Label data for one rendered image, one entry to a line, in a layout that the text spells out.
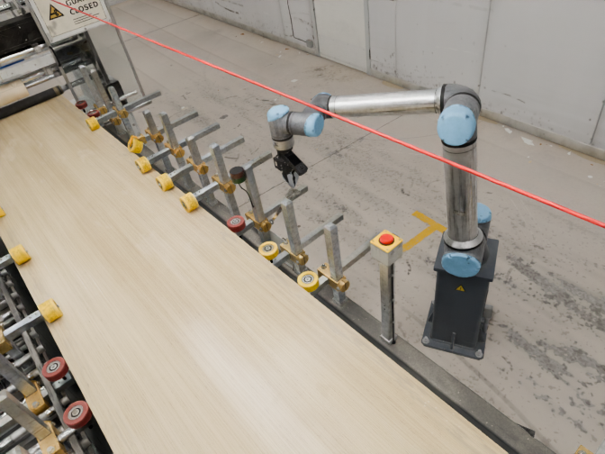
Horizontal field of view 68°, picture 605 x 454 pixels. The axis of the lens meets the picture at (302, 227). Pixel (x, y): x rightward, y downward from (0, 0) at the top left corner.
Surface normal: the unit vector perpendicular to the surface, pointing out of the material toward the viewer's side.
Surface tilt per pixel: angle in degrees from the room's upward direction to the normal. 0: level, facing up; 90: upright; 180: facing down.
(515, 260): 0
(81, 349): 0
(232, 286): 0
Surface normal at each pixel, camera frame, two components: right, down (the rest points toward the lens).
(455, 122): -0.44, 0.55
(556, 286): -0.14, -0.73
